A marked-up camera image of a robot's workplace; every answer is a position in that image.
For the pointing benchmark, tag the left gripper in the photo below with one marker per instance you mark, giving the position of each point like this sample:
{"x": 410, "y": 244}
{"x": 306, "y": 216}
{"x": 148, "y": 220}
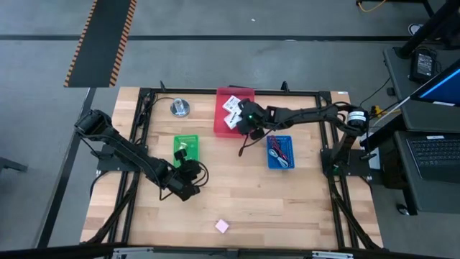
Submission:
{"x": 176, "y": 180}

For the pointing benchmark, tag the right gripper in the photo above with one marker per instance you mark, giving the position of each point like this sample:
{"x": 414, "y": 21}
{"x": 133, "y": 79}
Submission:
{"x": 260, "y": 117}

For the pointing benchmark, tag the white box with black picture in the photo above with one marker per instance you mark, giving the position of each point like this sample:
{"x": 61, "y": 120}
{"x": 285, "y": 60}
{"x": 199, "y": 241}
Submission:
{"x": 233, "y": 121}

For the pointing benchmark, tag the white box with printed text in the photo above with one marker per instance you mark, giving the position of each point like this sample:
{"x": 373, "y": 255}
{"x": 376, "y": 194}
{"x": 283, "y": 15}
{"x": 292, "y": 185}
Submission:
{"x": 231, "y": 103}

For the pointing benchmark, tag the small green white charger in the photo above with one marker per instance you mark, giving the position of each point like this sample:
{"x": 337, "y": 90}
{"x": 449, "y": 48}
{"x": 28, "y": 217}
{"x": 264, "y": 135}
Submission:
{"x": 184, "y": 146}

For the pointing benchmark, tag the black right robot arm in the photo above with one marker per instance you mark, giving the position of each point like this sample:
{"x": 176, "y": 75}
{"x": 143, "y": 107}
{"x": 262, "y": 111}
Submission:
{"x": 305, "y": 113}

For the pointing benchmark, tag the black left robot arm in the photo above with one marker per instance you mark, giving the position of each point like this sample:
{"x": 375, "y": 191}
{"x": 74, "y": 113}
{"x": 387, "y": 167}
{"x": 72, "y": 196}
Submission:
{"x": 125, "y": 151}

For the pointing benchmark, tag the pink plastic bin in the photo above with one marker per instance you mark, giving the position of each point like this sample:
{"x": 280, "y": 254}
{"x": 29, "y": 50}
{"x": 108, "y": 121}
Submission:
{"x": 226, "y": 133}

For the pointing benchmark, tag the green plastic bin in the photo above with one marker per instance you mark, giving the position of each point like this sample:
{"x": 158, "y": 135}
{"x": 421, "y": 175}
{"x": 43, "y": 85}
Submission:
{"x": 192, "y": 144}

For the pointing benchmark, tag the blue plastic bin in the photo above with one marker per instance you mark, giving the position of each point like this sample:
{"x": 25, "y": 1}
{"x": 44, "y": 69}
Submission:
{"x": 290, "y": 144}

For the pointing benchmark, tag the silver round metal stand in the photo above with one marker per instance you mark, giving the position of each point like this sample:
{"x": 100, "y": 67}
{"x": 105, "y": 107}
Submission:
{"x": 179, "y": 108}

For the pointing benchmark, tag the yellow plug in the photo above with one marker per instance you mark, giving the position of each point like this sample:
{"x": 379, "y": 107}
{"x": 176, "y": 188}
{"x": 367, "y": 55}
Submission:
{"x": 377, "y": 109}

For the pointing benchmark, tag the black orange striped floor mat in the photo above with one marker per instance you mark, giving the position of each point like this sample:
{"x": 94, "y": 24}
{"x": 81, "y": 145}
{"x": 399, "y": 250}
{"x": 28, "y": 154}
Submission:
{"x": 100, "y": 43}

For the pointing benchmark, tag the laptop computer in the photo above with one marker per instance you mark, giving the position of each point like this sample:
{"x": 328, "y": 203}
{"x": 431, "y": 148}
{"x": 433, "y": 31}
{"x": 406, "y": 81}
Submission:
{"x": 424, "y": 118}

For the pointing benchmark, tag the grey chair base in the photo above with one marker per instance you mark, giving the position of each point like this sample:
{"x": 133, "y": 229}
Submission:
{"x": 10, "y": 164}

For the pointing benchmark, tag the black caster wheel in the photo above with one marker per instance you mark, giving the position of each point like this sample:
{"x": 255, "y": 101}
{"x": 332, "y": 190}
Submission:
{"x": 402, "y": 209}

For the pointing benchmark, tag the black power adapter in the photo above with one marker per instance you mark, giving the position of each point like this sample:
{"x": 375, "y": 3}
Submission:
{"x": 424, "y": 64}

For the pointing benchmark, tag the person's shoe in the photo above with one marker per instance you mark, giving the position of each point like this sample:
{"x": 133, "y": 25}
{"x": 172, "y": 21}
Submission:
{"x": 415, "y": 28}

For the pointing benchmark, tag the black laptop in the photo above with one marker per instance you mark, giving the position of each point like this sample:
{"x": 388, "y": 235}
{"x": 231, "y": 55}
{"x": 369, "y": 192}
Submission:
{"x": 435, "y": 151}

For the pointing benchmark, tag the monitor with blue screen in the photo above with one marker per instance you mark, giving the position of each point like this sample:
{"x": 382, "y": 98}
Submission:
{"x": 445, "y": 88}

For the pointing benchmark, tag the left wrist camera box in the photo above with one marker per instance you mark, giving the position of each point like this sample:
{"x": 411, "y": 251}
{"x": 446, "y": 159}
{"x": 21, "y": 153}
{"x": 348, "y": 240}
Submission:
{"x": 180, "y": 154}

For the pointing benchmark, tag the black aluminium table frame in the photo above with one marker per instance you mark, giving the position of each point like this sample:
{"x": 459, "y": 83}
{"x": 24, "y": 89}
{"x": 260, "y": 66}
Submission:
{"x": 287, "y": 92}

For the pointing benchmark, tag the black camera beam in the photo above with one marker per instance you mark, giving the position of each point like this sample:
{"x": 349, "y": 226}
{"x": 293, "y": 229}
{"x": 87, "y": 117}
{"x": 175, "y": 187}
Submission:
{"x": 54, "y": 252}

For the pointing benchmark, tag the black slanted stand post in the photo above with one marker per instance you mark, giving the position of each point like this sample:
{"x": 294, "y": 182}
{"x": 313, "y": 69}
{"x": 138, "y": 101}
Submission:
{"x": 431, "y": 21}

